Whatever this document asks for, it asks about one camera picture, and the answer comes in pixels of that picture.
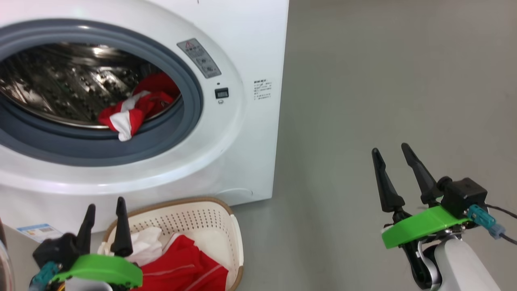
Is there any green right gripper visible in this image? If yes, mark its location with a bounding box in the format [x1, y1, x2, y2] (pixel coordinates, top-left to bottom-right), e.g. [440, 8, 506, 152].
[372, 143, 471, 249]

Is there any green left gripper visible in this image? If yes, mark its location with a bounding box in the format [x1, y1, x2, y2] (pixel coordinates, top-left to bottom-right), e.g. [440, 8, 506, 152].
[50, 197, 143, 288]

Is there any red garment with thin stripes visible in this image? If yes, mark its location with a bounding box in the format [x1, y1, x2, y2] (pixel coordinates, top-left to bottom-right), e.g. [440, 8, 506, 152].
[131, 234, 229, 291]

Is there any red and white garment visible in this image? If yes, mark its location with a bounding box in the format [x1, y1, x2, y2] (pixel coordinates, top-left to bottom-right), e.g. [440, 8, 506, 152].
[98, 73, 181, 142]

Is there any grey rubber door seal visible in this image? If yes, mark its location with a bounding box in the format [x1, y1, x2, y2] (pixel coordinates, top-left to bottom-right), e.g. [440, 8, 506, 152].
[0, 18, 204, 167]

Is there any cream perforated laundry basket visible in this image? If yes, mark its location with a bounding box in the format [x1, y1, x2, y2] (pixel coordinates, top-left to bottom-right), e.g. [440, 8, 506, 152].
[98, 197, 244, 291]

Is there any steel washing drum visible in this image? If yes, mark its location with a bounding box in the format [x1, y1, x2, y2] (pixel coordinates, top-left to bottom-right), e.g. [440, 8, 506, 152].
[0, 42, 182, 129]

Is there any white washing machine body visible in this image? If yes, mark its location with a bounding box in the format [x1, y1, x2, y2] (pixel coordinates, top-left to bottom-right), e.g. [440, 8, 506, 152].
[0, 0, 290, 243]

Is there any blue energy label sticker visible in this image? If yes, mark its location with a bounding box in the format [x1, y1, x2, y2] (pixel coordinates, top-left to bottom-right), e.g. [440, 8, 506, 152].
[17, 224, 63, 243]

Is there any grey warning sticker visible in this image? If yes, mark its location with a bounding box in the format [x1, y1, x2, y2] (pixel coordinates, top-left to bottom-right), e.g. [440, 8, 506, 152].
[177, 38, 222, 79]

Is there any teal left cable connector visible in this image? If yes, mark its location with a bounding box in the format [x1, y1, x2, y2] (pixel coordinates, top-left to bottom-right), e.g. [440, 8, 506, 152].
[28, 261, 59, 291]

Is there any teal cable connector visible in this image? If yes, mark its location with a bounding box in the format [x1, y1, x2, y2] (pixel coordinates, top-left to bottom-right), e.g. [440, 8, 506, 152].
[28, 261, 59, 291]
[468, 204, 506, 240]

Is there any teal right cable connector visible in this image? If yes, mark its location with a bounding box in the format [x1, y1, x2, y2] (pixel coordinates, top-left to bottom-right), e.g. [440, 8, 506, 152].
[468, 204, 506, 240]

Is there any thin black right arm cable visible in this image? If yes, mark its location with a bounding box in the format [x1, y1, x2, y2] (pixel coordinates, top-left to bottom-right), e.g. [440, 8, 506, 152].
[487, 204, 517, 245]

